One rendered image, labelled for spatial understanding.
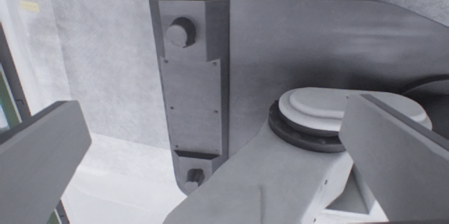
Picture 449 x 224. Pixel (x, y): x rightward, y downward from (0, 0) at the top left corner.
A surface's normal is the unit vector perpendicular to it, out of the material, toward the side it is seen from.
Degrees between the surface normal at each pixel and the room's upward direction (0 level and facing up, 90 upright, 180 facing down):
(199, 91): 0
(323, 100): 90
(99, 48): 0
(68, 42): 0
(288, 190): 90
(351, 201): 90
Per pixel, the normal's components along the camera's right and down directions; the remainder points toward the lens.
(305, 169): 0.00, -0.88
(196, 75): -0.16, 0.47
